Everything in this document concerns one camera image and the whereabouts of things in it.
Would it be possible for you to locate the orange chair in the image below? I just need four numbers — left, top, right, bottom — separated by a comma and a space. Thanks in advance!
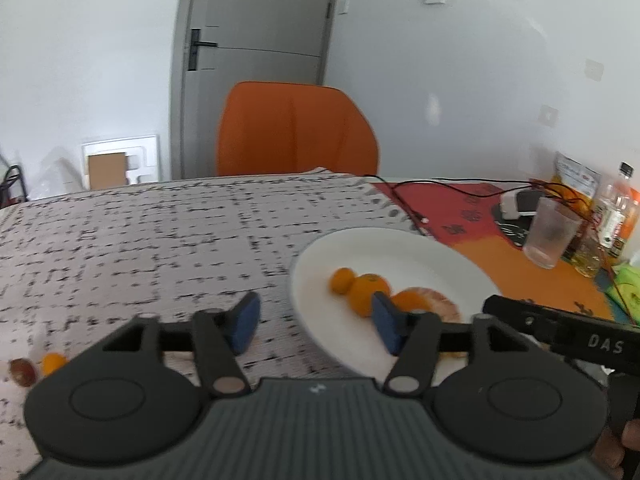
215, 81, 380, 177

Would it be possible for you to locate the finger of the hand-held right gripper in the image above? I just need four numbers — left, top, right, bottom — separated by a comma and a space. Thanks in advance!
482, 294, 557, 346

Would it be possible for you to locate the black door handle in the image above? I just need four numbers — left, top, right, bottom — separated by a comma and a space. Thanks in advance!
185, 28, 219, 72

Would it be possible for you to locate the small oval kumquat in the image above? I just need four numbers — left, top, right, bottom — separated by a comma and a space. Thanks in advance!
330, 267, 357, 295

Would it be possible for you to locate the orange bottle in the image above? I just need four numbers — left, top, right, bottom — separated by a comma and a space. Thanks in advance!
619, 187, 640, 262

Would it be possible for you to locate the black trolley cart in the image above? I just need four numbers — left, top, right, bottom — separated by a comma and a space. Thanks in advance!
0, 164, 24, 207

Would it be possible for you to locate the small round orange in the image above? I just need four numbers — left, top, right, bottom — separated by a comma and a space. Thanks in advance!
39, 352, 70, 377

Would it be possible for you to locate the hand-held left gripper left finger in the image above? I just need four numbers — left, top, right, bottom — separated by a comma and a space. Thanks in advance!
102, 291, 262, 402

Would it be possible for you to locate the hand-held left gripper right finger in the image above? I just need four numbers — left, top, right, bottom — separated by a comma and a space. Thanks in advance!
370, 292, 532, 402

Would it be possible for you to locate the clear bottle black cap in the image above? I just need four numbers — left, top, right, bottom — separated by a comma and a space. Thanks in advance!
597, 162, 636, 252

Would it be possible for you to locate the person's right hand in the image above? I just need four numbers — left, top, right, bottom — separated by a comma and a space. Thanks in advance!
589, 416, 640, 480

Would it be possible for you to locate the white round plate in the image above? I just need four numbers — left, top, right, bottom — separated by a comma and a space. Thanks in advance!
288, 227, 502, 376

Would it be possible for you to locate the yellow snack bag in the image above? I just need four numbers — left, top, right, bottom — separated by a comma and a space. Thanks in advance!
552, 152, 601, 202

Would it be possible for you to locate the brown cardboard piece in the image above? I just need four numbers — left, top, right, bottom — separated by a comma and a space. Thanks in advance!
87, 152, 126, 190

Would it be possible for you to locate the brown chestnut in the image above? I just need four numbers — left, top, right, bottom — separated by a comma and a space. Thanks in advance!
8, 358, 40, 388

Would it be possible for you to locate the grey door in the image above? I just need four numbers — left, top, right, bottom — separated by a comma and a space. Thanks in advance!
169, 0, 344, 181

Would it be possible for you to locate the white plastic bag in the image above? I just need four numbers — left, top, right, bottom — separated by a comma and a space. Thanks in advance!
39, 157, 84, 197

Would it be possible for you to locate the yellow oil bottle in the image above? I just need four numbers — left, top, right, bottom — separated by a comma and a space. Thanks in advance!
572, 219, 609, 279

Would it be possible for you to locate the black patterned white tablecloth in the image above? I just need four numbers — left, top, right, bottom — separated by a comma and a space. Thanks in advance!
0, 167, 501, 480

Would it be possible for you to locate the green plastic bag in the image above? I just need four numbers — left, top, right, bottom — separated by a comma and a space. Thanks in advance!
604, 264, 640, 312

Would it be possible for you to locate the clear plastic cup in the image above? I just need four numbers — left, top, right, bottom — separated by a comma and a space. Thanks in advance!
523, 196, 584, 270

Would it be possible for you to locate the white foam packaging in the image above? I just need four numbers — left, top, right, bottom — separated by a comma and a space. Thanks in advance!
81, 133, 162, 191

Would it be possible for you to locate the white power adapter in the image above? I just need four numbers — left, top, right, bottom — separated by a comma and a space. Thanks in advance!
499, 190, 549, 219

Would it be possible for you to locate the large orange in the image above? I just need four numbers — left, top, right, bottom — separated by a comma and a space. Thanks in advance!
348, 273, 393, 319

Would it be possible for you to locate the black cable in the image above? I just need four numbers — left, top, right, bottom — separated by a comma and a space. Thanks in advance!
376, 175, 591, 226

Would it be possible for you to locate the peeled orange citrus segment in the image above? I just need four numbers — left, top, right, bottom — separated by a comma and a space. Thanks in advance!
390, 287, 469, 359

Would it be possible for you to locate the orange red printed mat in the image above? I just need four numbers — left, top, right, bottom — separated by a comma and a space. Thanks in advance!
369, 180, 622, 322

